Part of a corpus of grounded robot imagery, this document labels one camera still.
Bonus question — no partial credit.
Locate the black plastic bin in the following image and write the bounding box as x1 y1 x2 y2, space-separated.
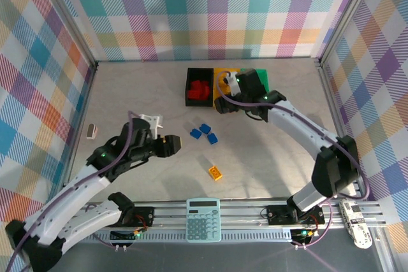
184 68 215 108

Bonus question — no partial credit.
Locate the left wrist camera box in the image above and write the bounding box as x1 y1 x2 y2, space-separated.
140 113 164 140

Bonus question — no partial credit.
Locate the controller board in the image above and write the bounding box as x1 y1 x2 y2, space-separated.
109 229 136 243
290 229 315 245

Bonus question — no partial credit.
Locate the yellow plastic bin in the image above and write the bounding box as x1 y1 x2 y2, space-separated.
212 68 242 112

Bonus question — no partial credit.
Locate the green plastic bin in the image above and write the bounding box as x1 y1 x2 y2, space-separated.
240 68 271 94

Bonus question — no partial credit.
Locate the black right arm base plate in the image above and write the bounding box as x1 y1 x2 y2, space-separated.
266 203 326 225

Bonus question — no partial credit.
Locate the light blue calculator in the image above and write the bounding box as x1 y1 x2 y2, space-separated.
186 197 222 243

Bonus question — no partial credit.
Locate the left aluminium frame post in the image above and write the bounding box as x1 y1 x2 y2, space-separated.
30 0 99 71

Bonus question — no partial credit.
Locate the aluminium side rail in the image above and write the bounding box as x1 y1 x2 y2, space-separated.
62 64 98 190
317 60 366 203

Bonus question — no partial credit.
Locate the left aluminium side rail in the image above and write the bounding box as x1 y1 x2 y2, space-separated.
62 64 98 190

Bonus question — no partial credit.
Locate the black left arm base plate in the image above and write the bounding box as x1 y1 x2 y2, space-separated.
120 206 155 228

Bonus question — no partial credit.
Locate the right aluminium frame post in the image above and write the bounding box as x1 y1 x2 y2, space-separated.
317 0 382 66

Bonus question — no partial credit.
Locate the aluminium mounting rail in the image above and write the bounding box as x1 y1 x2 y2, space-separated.
76 200 388 231

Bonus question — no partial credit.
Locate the grey slotted cable duct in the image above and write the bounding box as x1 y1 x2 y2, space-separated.
92 232 294 243

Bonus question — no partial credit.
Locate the aluminium frame post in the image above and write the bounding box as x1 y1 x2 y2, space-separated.
317 0 382 66
30 0 99 71

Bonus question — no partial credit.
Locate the white printed device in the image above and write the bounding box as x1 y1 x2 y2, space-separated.
339 199 373 250

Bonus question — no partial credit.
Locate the left controller board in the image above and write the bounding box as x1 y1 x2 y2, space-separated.
109 229 136 243

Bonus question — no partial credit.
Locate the right controller board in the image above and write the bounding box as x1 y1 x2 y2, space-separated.
290 229 315 245

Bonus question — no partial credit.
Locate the right aluminium side rail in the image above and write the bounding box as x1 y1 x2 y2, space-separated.
317 60 366 203

